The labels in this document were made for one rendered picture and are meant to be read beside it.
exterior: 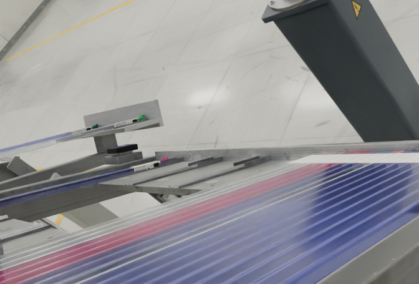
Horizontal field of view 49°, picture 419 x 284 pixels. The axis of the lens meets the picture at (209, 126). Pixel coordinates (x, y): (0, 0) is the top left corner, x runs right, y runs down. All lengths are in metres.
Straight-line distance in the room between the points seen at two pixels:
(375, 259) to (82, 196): 0.69
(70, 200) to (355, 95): 0.78
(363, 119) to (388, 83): 0.15
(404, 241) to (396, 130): 1.10
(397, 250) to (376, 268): 0.03
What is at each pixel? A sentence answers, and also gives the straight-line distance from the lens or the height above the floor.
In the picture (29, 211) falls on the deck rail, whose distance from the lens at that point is 0.86.
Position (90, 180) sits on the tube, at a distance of 0.80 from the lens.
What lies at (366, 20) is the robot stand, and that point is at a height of 0.53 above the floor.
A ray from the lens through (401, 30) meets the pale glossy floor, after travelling 2.05.
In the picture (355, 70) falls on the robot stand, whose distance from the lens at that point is 1.22.
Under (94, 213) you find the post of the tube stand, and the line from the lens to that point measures 1.16.
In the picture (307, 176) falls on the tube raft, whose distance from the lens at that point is 0.52.
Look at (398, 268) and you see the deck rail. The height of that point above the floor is 0.96.
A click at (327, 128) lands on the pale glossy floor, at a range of 1.84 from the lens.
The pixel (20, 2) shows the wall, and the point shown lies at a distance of 9.19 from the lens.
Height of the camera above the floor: 1.19
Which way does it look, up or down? 31 degrees down
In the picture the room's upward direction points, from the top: 46 degrees counter-clockwise
